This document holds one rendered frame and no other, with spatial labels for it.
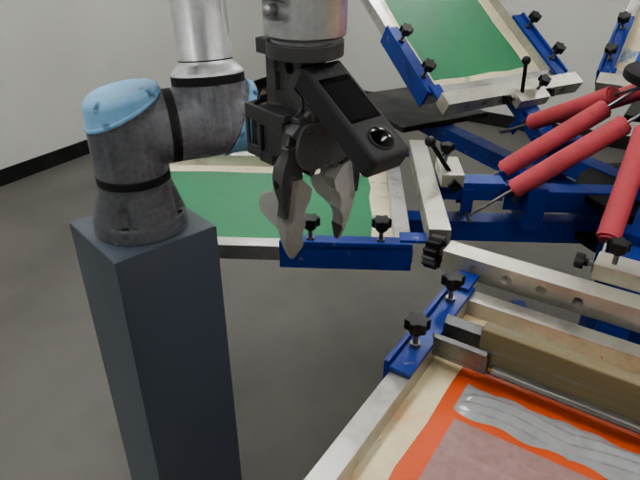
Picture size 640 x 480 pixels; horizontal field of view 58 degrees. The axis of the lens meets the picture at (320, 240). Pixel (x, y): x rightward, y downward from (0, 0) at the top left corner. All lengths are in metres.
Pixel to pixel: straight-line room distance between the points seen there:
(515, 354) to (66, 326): 2.27
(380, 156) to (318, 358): 2.06
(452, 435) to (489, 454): 0.06
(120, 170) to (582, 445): 0.81
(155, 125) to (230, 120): 0.11
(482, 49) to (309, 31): 1.78
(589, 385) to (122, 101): 0.81
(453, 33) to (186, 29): 1.47
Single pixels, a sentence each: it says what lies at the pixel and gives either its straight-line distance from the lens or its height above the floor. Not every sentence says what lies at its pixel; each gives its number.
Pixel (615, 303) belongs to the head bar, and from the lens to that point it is 1.19.
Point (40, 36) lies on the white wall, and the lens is 4.56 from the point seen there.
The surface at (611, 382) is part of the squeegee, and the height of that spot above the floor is 1.05.
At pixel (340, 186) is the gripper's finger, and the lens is 0.59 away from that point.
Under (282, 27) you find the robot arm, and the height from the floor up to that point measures 1.58.
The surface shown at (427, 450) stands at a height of 0.95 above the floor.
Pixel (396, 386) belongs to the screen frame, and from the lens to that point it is 0.98.
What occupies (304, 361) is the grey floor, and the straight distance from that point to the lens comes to 2.50.
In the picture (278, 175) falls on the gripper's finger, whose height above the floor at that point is 1.45.
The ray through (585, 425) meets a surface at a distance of 1.05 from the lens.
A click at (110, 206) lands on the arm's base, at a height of 1.26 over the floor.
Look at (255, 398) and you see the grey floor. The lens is 2.36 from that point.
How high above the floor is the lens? 1.67
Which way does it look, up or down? 30 degrees down
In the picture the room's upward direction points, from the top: straight up
